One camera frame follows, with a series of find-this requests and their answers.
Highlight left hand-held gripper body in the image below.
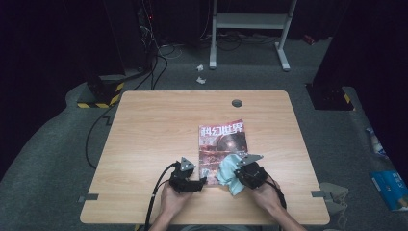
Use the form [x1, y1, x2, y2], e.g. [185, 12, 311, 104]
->
[168, 157, 197, 194]

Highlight white and blue packet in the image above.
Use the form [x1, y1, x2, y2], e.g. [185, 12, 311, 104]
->
[365, 127, 391, 159]

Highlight black cable bundle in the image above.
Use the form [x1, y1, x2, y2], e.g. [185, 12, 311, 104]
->
[217, 30, 280, 52]

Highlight glossy magazine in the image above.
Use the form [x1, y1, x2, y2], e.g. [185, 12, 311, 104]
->
[197, 118, 249, 187]

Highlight black yellow striped base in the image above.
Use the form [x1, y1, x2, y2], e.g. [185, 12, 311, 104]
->
[76, 75, 125, 110]
[306, 83, 355, 112]

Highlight person's right hand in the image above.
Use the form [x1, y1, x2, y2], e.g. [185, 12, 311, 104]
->
[246, 181, 283, 214]

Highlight white metal stand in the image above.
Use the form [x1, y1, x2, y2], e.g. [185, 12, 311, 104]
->
[209, 0, 297, 72]

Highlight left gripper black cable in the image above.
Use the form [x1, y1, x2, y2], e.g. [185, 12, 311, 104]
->
[143, 163, 177, 231]

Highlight black floor cable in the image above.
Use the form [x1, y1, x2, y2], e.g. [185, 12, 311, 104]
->
[85, 104, 118, 170]

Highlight light blue cloth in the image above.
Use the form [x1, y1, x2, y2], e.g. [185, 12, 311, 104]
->
[215, 153, 248, 196]

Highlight person's dark clothing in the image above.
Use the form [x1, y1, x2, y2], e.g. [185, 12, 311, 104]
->
[179, 224, 254, 231]

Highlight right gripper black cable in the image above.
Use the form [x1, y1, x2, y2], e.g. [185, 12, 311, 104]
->
[264, 174, 288, 210]

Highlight dark equipment rack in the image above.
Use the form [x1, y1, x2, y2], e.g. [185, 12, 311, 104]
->
[138, 0, 162, 71]

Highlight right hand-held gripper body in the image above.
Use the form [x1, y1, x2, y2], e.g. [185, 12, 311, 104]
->
[234, 154, 268, 191]

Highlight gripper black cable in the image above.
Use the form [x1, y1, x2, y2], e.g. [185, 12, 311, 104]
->
[143, 163, 177, 231]
[264, 174, 288, 210]

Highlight person's left hand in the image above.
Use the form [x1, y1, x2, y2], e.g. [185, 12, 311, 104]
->
[160, 185, 193, 218]

